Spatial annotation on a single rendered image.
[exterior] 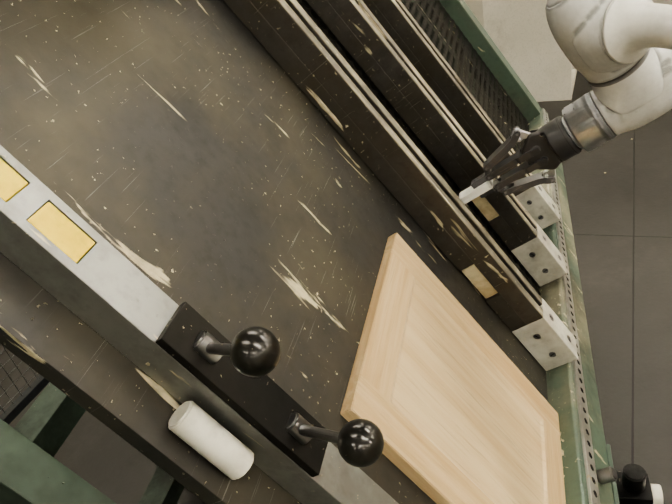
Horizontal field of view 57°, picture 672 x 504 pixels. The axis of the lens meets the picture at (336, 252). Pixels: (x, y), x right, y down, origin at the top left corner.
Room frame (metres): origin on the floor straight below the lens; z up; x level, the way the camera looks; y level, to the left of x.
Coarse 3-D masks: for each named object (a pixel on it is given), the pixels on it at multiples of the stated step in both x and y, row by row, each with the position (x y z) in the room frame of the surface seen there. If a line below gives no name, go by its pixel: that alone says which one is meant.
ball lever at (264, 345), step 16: (208, 336) 0.44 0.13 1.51; (240, 336) 0.36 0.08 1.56; (256, 336) 0.36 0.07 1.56; (272, 336) 0.36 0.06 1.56; (208, 352) 0.42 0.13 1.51; (224, 352) 0.39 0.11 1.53; (240, 352) 0.35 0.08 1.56; (256, 352) 0.35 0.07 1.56; (272, 352) 0.35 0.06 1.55; (240, 368) 0.35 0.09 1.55; (256, 368) 0.34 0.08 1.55; (272, 368) 0.35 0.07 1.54
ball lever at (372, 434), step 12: (300, 420) 0.41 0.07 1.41; (360, 420) 0.35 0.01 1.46; (300, 432) 0.40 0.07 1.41; (312, 432) 0.39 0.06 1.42; (324, 432) 0.38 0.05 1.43; (336, 432) 0.37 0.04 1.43; (348, 432) 0.34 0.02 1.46; (360, 432) 0.34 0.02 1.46; (372, 432) 0.34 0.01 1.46; (348, 444) 0.33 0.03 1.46; (360, 444) 0.33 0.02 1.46; (372, 444) 0.33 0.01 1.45; (348, 456) 0.33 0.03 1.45; (360, 456) 0.32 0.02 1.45; (372, 456) 0.32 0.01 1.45
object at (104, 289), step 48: (48, 192) 0.49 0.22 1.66; (0, 240) 0.46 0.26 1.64; (48, 240) 0.45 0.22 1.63; (96, 240) 0.48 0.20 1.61; (48, 288) 0.45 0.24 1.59; (96, 288) 0.44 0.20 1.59; (144, 288) 0.46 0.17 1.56; (144, 336) 0.42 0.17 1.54; (192, 384) 0.42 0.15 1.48; (240, 432) 0.41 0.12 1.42; (288, 480) 0.40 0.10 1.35; (336, 480) 0.40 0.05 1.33
